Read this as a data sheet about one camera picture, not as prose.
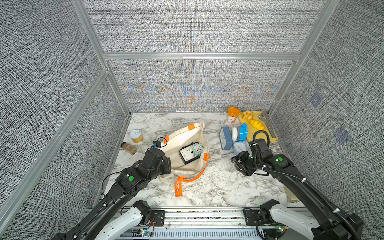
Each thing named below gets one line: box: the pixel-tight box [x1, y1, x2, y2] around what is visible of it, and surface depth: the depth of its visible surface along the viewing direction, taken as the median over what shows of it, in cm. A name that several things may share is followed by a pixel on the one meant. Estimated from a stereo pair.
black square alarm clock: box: [179, 142, 201, 165], surface depth 95 cm
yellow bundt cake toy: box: [241, 110, 254, 122], surface depth 116 cm
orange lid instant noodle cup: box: [227, 106, 241, 125], surface depth 111 cm
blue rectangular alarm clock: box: [219, 126, 233, 151], surface depth 97 cm
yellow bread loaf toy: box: [248, 119, 265, 131], surface depth 111 cm
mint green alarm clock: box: [192, 143, 204, 156], surface depth 94 cm
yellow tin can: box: [130, 129, 144, 144], surface depth 102 cm
